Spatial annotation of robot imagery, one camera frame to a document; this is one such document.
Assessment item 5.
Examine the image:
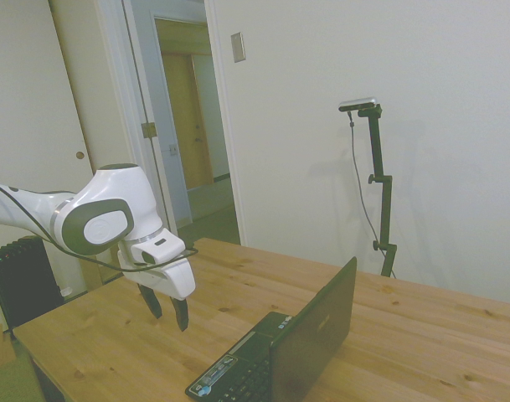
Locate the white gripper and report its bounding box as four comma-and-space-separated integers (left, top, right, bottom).
117, 250, 197, 333

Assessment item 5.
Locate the black laptop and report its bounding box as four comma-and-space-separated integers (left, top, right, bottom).
184, 255, 358, 402

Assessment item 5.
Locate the black radiator heater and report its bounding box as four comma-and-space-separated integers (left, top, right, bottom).
0, 235, 66, 331

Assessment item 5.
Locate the wooden hallway door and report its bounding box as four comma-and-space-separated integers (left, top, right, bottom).
161, 51, 214, 190

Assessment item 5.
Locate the white open door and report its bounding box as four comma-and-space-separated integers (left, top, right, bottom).
48, 0, 193, 230

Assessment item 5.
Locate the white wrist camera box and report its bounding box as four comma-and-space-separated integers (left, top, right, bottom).
130, 235, 186, 267

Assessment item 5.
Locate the black camera stand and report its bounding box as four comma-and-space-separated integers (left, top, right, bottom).
357, 104, 399, 279

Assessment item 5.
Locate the metal wall switch plate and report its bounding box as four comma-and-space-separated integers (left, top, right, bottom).
230, 31, 247, 64

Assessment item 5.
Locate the silver stereo camera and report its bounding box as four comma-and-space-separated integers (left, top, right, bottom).
338, 96, 379, 113

